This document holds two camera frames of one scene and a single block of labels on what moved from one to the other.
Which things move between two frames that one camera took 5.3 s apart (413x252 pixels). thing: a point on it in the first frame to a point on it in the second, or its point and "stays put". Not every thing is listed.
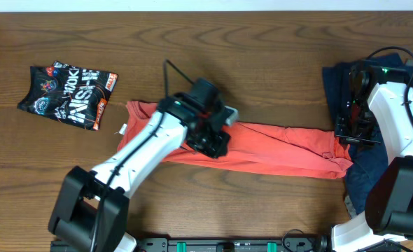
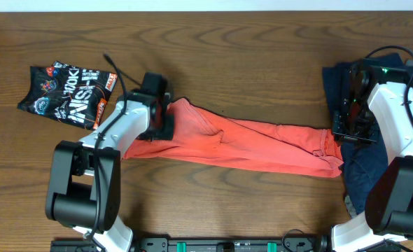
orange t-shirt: (262, 148) stays put
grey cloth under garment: (350, 206) stays put
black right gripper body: (360, 127) stays put
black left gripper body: (205, 140) to (164, 129)
